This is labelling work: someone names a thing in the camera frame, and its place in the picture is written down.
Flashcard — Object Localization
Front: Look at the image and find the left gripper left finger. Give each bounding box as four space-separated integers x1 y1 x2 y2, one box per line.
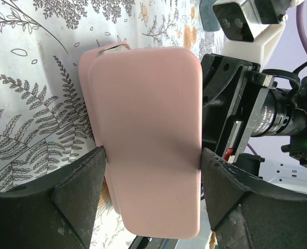
0 147 106 248

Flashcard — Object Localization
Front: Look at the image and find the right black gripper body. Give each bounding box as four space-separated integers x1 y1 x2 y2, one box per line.
201 54 303 162

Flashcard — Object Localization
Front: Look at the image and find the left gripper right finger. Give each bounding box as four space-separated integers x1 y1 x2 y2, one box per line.
201 148 307 248

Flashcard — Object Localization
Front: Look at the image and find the pink glasses case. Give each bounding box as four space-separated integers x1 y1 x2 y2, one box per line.
78 42 202 239

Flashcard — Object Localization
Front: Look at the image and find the floral patterned table mat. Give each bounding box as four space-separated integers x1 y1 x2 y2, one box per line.
0 0 227 249

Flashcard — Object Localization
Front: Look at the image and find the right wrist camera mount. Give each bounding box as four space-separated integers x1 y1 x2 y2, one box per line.
199 0 302 67

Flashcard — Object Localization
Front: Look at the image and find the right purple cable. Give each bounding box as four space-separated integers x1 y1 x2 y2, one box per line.
248 0 307 159

